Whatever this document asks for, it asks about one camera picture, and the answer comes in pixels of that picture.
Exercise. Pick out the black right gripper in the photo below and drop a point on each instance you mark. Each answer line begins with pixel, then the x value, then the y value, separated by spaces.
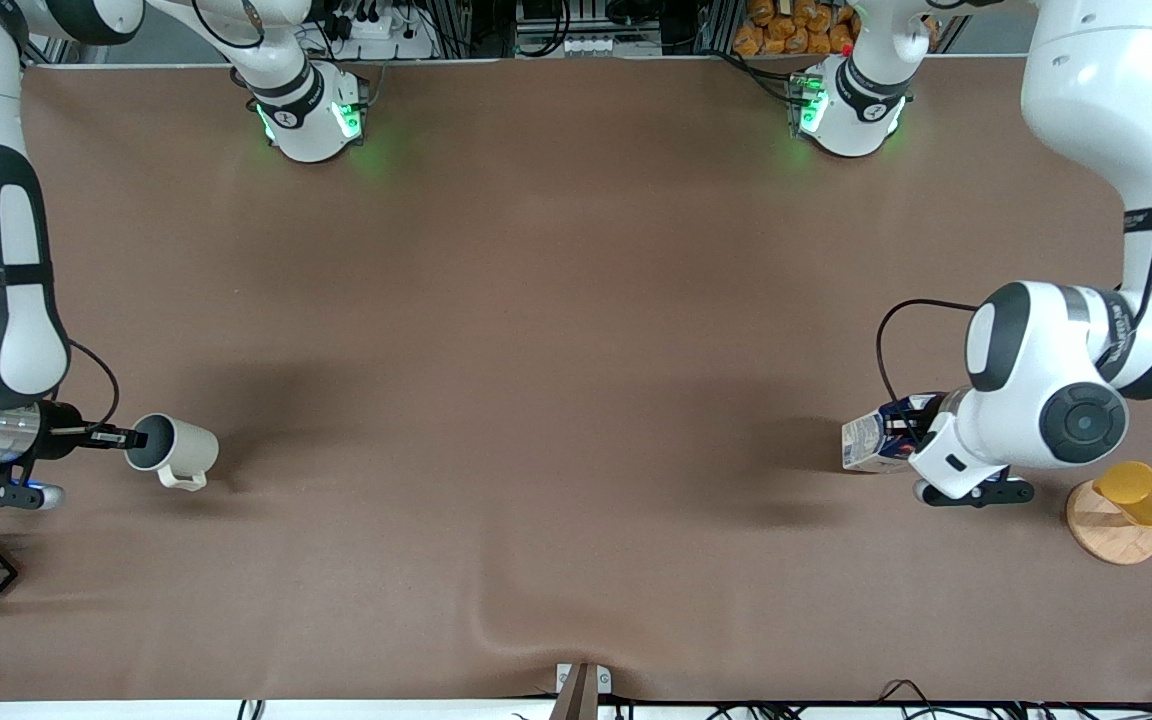
pixel 60 431

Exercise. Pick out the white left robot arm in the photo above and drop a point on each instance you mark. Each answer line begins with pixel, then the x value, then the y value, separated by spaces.
pixel 1086 100

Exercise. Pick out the brown table cover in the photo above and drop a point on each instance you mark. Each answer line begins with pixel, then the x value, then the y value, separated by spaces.
pixel 576 300

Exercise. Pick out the orange snack bag pile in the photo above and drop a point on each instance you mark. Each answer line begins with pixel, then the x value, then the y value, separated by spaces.
pixel 791 30

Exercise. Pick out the blue and white milk carton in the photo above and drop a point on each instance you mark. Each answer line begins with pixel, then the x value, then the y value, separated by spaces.
pixel 864 445

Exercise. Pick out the wooden mug stand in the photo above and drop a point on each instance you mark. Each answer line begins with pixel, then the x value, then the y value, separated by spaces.
pixel 1111 540

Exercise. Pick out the white power strip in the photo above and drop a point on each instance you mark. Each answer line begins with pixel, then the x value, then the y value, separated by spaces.
pixel 386 35

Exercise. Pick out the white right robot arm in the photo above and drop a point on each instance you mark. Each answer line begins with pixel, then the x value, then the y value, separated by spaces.
pixel 6 300

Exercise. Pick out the yellow plastic cup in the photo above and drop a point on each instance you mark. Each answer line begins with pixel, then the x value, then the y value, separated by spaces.
pixel 1141 492

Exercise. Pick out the small white socket strip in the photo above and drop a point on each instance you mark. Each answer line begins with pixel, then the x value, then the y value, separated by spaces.
pixel 588 46

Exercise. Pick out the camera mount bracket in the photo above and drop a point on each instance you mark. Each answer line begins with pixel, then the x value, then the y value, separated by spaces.
pixel 581 690

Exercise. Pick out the beige mug with grey inside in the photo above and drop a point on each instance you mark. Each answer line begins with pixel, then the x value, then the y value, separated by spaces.
pixel 191 450

